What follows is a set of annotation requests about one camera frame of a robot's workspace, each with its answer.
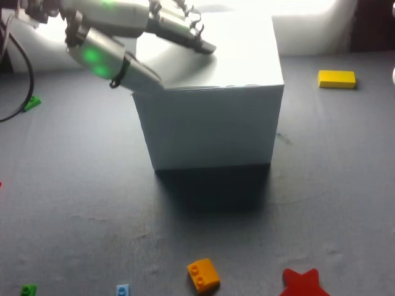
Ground cardboard box with flaps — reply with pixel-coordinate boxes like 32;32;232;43
131;14;285;172

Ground yellow-orange hexagonal block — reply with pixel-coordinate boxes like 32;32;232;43
317;70;357;90

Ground white backdrop sheet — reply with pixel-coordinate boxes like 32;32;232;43
0;0;354;73

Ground red star block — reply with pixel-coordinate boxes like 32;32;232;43
279;267;331;296

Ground orange sloped toy brick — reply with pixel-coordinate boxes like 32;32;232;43
186;258;222;294

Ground grey table cloth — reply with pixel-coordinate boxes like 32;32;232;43
0;51;395;296

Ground small green toy brick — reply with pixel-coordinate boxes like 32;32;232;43
22;95;42;113
20;283;38;296

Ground black cable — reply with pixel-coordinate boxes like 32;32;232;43
0;30;35;123

